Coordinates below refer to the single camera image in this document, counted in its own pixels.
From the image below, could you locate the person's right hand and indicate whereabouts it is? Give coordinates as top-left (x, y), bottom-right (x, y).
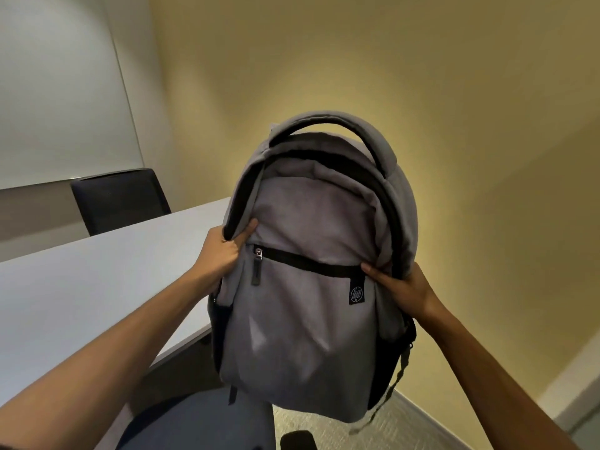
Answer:
top-left (360, 262), bottom-right (442, 321)

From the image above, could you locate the person's left hand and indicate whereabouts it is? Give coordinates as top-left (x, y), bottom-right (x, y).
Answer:
top-left (194, 217), bottom-right (259, 281)

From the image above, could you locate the grey backpack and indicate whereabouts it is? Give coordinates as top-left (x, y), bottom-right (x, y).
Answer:
top-left (208, 112), bottom-right (419, 426)

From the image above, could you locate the person's left forearm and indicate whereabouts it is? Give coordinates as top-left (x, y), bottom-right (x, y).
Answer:
top-left (0, 266), bottom-right (217, 450)

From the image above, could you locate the person's right forearm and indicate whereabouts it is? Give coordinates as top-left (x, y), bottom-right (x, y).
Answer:
top-left (414, 300), bottom-right (580, 450)

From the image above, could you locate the black office chair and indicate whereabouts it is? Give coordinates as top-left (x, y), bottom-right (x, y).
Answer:
top-left (70, 168), bottom-right (172, 237)

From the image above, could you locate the blue-grey office chair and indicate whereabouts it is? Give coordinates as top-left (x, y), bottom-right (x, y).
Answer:
top-left (114, 387), bottom-right (277, 450)

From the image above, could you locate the white wall board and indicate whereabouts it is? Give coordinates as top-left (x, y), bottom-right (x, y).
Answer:
top-left (0, 0), bottom-right (144, 191)

